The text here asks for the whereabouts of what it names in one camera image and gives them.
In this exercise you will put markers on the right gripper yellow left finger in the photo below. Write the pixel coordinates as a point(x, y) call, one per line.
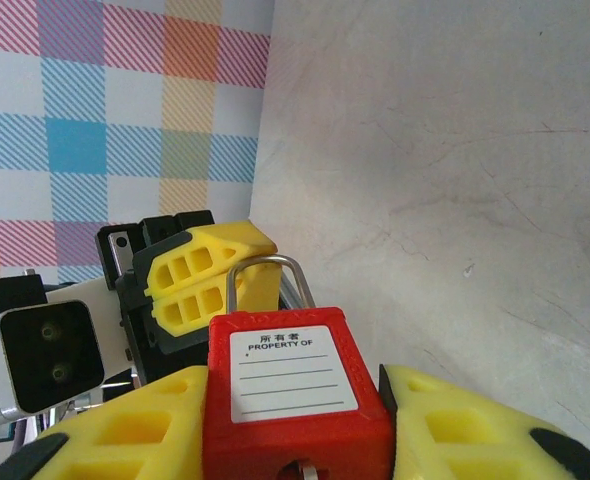
point(125, 440)

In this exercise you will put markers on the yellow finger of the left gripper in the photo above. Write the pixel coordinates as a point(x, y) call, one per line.
point(185, 262)
point(190, 307)

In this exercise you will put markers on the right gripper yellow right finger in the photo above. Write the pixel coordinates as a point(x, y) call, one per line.
point(475, 440)

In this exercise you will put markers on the red safety padlock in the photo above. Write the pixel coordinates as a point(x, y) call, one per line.
point(300, 440)

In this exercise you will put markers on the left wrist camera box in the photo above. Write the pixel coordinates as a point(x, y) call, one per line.
point(50, 350)

